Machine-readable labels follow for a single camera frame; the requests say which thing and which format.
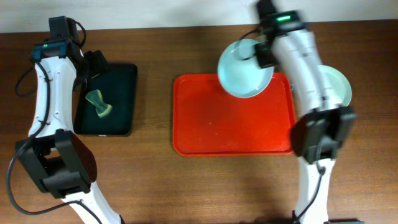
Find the mint green plate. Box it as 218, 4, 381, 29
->
319, 65, 352, 106

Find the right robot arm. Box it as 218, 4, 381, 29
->
254, 0, 356, 224

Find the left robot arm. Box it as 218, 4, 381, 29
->
6, 16, 124, 223

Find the red plastic tray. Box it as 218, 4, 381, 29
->
172, 73, 295, 157

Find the green yellow sponge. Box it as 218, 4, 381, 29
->
85, 90, 113, 118

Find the black rectangular basin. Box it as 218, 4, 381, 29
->
73, 63, 137, 136

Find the light blue plate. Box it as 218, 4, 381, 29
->
217, 39, 274, 98

